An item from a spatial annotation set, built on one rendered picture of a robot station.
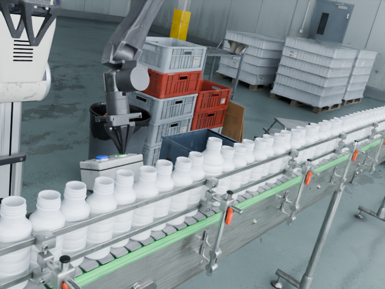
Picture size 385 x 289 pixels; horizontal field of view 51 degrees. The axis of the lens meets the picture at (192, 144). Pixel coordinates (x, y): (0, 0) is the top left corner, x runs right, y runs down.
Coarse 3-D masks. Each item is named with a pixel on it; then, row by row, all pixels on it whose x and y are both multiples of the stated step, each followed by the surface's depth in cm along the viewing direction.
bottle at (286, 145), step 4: (280, 132) 136; (284, 132) 134; (288, 132) 137; (288, 136) 134; (284, 140) 135; (288, 140) 135; (284, 144) 135; (288, 144) 135; (284, 148) 134; (288, 148) 135; (284, 160) 136; (284, 164) 137; (280, 168) 137; (284, 168) 138; (280, 176) 139
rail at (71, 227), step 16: (272, 160) 125; (224, 176) 106; (272, 176) 130; (176, 192) 92; (128, 208) 81; (192, 208) 100; (80, 224) 72; (160, 224) 92; (32, 240) 65; (112, 240) 81; (80, 256) 75; (32, 272) 68; (0, 288) 64
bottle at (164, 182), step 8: (160, 160) 92; (160, 168) 90; (168, 168) 90; (160, 176) 91; (168, 176) 91; (160, 184) 90; (168, 184) 91; (160, 192) 91; (160, 200) 92; (168, 200) 93; (160, 208) 92; (168, 208) 94; (160, 216) 93
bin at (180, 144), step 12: (192, 132) 187; (204, 132) 194; (216, 132) 192; (168, 144) 171; (180, 144) 183; (192, 144) 191; (204, 144) 198; (228, 144) 188; (168, 156) 172; (180, 156) 167
